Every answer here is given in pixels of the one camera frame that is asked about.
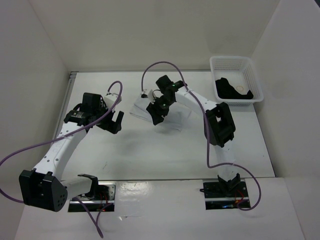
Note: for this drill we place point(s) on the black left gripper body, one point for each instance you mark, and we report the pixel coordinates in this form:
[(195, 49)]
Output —
[(108, 124)]

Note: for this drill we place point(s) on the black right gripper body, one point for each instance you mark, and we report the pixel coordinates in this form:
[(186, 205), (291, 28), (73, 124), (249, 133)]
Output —
[(162, 105)]

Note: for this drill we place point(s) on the white skirt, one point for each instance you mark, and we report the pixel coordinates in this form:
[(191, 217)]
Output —
[(176, 118)]

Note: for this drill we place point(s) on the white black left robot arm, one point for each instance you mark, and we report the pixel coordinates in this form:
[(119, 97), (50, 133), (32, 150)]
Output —
[(43, 186)]

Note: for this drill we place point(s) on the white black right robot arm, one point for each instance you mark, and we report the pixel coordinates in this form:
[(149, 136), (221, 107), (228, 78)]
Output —
[(219, 126)]

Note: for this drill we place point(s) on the black skirt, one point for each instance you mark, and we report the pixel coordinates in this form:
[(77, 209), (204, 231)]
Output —
[(226, 91)]

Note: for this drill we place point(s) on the white plastic laundry basket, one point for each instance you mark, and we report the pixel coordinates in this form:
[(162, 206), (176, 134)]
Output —
[(241, 74)]

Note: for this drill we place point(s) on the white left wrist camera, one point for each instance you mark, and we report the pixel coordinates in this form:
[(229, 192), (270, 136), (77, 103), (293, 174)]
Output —
[(111, 98)]

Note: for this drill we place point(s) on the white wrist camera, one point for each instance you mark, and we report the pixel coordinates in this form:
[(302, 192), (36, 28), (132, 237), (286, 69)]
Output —
[(148, 94), (111, 98)]

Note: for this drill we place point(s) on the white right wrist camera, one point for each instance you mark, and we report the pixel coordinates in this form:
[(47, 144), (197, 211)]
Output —
[(148, 94)]

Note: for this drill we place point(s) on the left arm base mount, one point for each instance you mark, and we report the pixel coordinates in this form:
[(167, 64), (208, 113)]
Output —
[(103, 200)]

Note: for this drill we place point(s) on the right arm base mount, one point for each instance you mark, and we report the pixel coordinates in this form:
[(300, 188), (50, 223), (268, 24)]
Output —
[(215, 199)]

